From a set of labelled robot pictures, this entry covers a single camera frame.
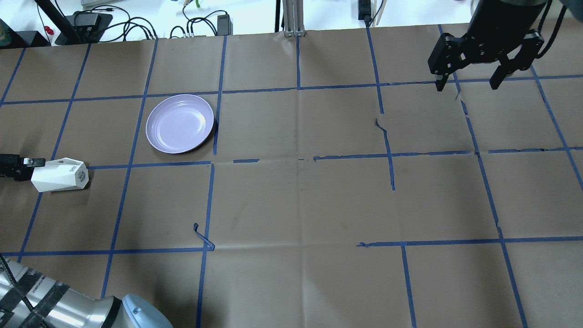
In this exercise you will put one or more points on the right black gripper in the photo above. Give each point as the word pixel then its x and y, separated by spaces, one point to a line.
pixel 501 25

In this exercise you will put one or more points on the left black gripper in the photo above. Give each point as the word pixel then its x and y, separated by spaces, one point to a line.
pixel 10 166

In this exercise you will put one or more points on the white faceted cup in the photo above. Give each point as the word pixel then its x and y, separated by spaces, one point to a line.
pixel 60 175

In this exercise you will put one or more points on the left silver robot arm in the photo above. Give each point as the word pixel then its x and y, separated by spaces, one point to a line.
pixel 30 299

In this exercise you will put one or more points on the lavender plate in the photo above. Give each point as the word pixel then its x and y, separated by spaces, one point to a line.
pixel 179 124

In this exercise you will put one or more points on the brown paper table cover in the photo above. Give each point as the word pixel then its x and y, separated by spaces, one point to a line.
pixel 338 188

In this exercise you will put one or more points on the black power adapter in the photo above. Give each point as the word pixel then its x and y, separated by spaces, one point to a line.
pixel 224 25

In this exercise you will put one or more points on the aluminium frame post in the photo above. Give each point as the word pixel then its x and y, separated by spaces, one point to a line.
pixel 293 18

